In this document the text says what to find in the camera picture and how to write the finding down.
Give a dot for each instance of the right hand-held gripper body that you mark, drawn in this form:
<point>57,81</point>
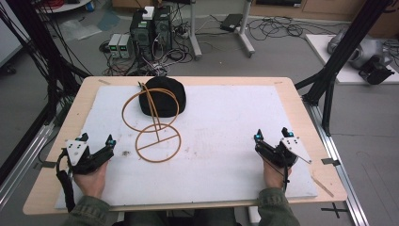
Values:
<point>284,153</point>

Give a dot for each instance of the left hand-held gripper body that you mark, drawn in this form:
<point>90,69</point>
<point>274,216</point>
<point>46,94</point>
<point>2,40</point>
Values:
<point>76,152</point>

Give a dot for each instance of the person's left hand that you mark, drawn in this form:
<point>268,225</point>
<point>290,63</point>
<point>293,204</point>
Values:
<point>92,182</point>

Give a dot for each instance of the person's right hand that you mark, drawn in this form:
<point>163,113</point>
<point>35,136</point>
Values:
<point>273,177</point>

